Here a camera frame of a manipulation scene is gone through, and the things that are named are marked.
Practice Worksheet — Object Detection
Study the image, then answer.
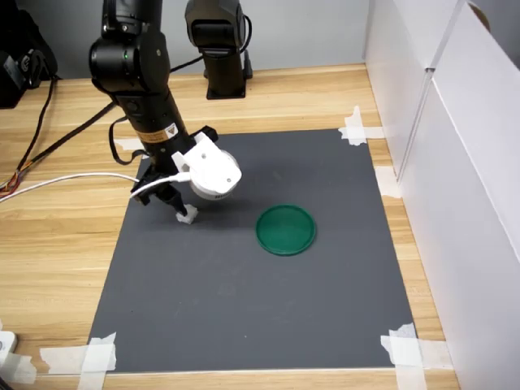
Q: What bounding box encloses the black equipment bag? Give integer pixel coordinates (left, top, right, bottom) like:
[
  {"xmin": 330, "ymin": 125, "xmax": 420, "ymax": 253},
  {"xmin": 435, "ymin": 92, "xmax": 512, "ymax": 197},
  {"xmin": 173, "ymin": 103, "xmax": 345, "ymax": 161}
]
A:
[{"xmin": 0, "ymin": 7, "xmax": 60, "ymax": 110}]

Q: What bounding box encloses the small white plastic terminal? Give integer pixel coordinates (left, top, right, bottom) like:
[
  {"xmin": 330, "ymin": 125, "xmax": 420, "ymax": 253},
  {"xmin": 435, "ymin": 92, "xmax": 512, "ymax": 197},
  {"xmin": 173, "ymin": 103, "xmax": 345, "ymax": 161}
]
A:
[{"xmin": 175, "ymin": 206, "xmax": 199, "ymax": 225}]

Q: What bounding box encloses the white tape patch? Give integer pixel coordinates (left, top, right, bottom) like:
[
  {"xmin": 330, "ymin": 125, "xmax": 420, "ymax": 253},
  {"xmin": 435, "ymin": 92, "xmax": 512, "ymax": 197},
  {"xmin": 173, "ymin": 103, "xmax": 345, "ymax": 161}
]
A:
[
  {"xmin": 373, "ymin": 165, "xmax": 403, "ymax": 199},
  {"xmin": 380, "ymin": 323, "xmax": 452, "ymax": 390},
  {"xmin": 39, "ymin": 331, "xmax": 118, "ymax": 390},
  {"xmin": 112, "ymin": 137, "xmax": 143, "ymax": 152},
  {"xmin": 0, "ymin": 352, "xmax": 37, "ymax": 386},
  {"xmin": 339, "ymin": 106, "xmax": 385, "ymax": 146}
]

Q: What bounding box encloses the round green lid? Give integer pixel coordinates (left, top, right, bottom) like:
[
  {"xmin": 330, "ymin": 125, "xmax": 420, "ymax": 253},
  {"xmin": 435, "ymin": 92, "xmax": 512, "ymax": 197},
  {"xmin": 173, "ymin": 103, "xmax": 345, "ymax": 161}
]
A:
[{"xmin": 254, "ymin": 203, "xmax": 318, "ymax": 257}]

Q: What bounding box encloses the black flat arm cable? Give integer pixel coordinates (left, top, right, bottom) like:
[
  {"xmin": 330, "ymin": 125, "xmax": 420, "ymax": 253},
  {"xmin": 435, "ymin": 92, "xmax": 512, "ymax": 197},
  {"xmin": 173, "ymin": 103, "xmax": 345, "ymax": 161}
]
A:
[{"xmin": 108, "ymin": 116, "xmax": 150, "ymax": 166}]

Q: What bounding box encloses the thin black cable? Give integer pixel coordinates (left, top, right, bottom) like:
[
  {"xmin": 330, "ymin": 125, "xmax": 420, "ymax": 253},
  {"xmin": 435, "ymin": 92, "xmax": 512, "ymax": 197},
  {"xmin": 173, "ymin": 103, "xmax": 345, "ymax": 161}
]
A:
[{"xmin": 15, "ymin": 76, "xmax": 58, "ymax": 174}]

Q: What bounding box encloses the dark grey mat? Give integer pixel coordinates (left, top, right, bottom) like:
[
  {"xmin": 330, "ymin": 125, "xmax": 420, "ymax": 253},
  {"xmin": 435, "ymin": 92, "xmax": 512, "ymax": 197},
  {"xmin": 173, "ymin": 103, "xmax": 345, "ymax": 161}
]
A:
[{"xmin": 87, "ymin": 128, "xmax": 419, "ymax": 373}]

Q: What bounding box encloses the white camera box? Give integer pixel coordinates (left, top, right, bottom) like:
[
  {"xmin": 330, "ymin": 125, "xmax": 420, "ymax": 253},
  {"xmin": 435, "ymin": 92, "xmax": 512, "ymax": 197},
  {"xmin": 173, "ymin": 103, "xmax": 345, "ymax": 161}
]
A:
[{"xmin": 171, "ymin": 133, "xmax": 243, "ymax": 202}]

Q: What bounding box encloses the white camera cable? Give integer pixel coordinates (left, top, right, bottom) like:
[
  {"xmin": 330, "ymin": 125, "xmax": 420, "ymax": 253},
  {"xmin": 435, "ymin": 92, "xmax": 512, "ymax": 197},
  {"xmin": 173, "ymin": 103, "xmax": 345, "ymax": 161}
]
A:
[{"xmin": 0, "ymin": 171, "xmax": 192, "ymax": 201}]

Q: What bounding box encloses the coloured wire bundle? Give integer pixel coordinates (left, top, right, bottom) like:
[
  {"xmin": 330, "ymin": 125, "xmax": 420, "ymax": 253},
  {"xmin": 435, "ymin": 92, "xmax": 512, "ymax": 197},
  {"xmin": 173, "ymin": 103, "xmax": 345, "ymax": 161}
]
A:
[{"xmin": 0, "ymin": 162, "xmax": 29, "ymax": 200}]

